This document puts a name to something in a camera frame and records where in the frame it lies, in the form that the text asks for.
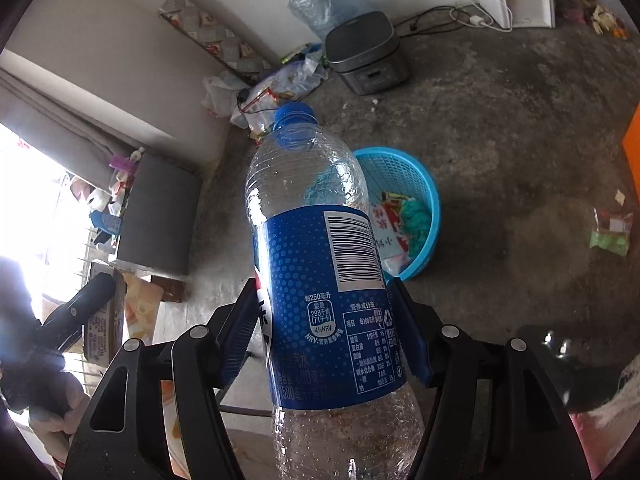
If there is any black power cable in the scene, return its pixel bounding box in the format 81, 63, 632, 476
395, 5, 473, 36

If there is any grey cabinet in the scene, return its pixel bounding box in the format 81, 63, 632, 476
116, 152, 203, 276

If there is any orange panel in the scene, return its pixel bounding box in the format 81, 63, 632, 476
621, 110, 640, 181

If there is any patterned folded board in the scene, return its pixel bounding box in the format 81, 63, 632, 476
159, 0, 273, 86

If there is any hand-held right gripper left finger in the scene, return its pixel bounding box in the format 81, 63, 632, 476
61, 276, 258, 480

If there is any empty large water jug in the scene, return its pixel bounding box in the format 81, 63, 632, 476
288, 0, 373, 41

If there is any shiny dark bag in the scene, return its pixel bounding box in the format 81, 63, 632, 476
515, 325, 608, 411

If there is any pile of colourful packets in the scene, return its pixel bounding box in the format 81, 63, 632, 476
557, 0, 631, 41

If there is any blue plastic basket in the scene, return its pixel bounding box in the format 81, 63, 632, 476
351, 147, 442, 282

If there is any person's left hand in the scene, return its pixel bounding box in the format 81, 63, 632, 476
27, 372, 88, 441

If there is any metal chair leg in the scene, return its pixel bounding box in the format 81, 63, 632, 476
220, 402, 273, 418

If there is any grey electric cooker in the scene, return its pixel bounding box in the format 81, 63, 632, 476
325, 11, 410, 96

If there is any clear plastic packaging bag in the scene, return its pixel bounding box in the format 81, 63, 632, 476
250, 57, 331, 101

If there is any green crumpled wrapper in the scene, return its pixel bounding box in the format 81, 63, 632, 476
400, 200, 433, 256

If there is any green snack packet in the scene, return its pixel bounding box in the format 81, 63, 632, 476
589, 207, 635, 257

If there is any clear bottle with blue label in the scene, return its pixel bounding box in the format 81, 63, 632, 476
244, 101, 426, 480

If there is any white plastic bag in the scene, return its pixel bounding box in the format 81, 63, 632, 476
201, 71, 251, 118

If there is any red and white wrapper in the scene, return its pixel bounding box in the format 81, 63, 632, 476
370, 192, 408, 261

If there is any cardboard box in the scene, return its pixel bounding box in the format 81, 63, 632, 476
120, 272, 186, 343

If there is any blue plastic stool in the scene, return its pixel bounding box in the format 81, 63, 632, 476
90, 210, 123, 233

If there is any brown printed carton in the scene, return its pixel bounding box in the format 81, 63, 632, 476
84, 267, 127, 363

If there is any pink cloth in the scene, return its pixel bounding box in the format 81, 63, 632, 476
570, 405, 631, 466

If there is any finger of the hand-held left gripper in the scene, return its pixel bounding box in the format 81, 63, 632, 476
39, 272, 117, 356

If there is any grey curtain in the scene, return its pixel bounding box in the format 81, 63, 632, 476
0, 67, 203, 186

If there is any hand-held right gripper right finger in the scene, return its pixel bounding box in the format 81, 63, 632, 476
385, 276, 591, 480

